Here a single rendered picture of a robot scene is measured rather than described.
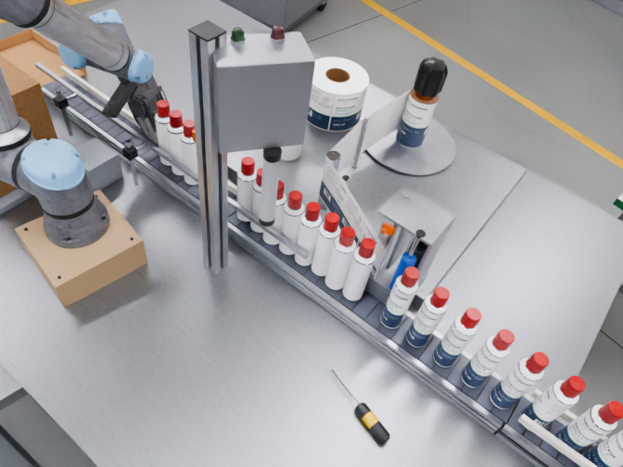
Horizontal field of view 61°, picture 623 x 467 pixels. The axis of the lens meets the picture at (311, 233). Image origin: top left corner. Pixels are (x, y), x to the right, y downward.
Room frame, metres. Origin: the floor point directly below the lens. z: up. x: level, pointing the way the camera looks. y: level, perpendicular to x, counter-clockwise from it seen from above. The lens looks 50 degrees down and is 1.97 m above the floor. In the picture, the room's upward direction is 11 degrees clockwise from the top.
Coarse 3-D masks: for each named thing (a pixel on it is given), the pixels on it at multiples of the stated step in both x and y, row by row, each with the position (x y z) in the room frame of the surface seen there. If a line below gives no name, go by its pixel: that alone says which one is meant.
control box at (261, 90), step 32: (288, 32) 0.86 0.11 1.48; (224, 64) 0.73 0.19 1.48; (256, 64) 0.75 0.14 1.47; (288, 64) 0.77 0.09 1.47; (224, 96) 0.72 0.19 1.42; (256, 96) 0.75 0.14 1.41; (288, 96) 0.77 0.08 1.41; (224, 128) 0.72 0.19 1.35; (256, 128) 0.75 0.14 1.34; (288, 128) 0.78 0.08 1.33
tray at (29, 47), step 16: (32, 32) 1.61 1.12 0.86; (0, 48) 1.50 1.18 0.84; (16, 48) 1.53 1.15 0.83; (32, 48) 1.55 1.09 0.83; (48, 48) 1.56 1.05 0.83; (16, 64) 1.44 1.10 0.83; (32, 64) 1.46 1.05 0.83; (48, 64) 1.48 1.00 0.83; (64, 64) 1.49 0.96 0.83; (48, 80) 1.39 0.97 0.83
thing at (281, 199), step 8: (280, 184) 0.87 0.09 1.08; (280, 192) 0.85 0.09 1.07; (280, 200) 0.85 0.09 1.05; (280, 208) 0.85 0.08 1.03; (280, 216) 0.85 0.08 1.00; (280, 224) 0.85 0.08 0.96; (264, 232) 0.85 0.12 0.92; (280, 232) 0.85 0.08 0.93; (264, 240) 0.85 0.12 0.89; (272, 240) 0.84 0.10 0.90
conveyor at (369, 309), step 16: (64, 80) 1.35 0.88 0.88; (80, 112) 1.21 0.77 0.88; (96, 112) 1.23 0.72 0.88; (112, 128) 1.17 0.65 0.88; (176, 176) 1.02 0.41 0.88; (192, 192) 0.98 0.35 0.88; (240, 224) 0.89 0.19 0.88; (256, 240) 0.85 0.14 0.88; (288, 256) 0.82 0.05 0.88; (304, 272) 0.78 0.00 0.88; (320, 288) 0.74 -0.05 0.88; (352, 304) 0.71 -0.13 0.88; (368, 304) 0.72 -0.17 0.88; (384, 304) 0.73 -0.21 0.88; (368, 320) 0.67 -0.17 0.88; (400, 336) 0.64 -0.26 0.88; (432, 336) 0.66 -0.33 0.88; (416, 352) 0.61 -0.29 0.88; (432, 352) 0.62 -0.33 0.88; (432, 368) 0.58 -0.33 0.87; (448, 368) 0.59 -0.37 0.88; (496, 384) 0.57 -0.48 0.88; (480, 400) 0.52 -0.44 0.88; (496, 416) 0.49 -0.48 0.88
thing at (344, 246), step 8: (344, 232) 0.76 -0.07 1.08; (352, 232) 0.76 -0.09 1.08; (336, 240) 0.77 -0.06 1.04; (344, 240) 0.75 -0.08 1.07; (352, 240) 0.75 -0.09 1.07; (336, 248) 0.75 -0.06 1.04; (344, 248) 0.74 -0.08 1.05; (352, 248) 0.75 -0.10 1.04; (336, 256) 0.74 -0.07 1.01; (344, 256) 0.74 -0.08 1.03; (336, 264) 0.74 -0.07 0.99; (344, 264) 0.74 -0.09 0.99; (328, 272) 0.75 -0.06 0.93; (336, 272) 0.74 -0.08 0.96; (344, 272) 0.74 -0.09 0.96; (328, 280) 0.75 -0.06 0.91; (336, 280) 0.74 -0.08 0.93; (344, 280) 0.75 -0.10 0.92; (336, 288) 0.74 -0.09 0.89
